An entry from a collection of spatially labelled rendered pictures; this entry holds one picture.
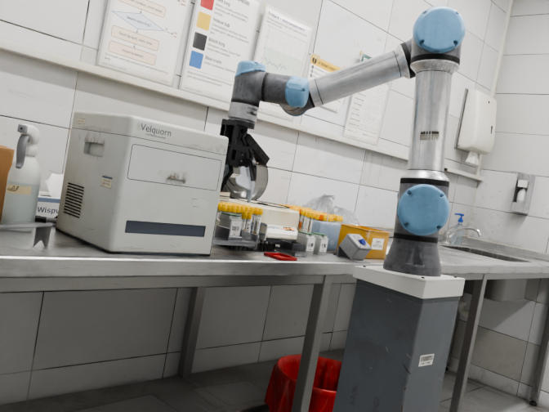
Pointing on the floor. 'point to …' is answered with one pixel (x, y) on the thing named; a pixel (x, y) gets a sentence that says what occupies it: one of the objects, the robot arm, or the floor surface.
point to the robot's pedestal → (395, 351)
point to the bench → (118, 278)
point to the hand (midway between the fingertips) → (234, 198)
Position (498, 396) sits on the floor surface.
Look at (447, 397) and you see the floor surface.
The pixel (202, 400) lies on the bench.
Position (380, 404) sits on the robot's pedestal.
